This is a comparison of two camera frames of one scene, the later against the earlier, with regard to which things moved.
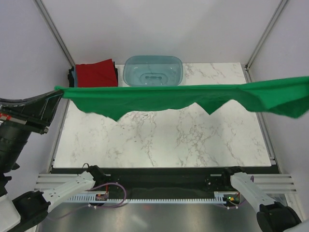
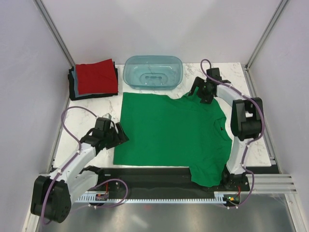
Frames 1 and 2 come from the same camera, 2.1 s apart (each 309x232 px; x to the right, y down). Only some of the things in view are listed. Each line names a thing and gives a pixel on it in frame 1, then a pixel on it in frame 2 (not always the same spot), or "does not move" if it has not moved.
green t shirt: x=287 y=96 → x=165 y=130
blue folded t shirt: x=75 y=75 does not move
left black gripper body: x=34 y=118 → x=109 y=137
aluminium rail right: x=274 y=183 does not move
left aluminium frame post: x=54 y=31 does not move
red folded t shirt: x=100 y=74 does not move
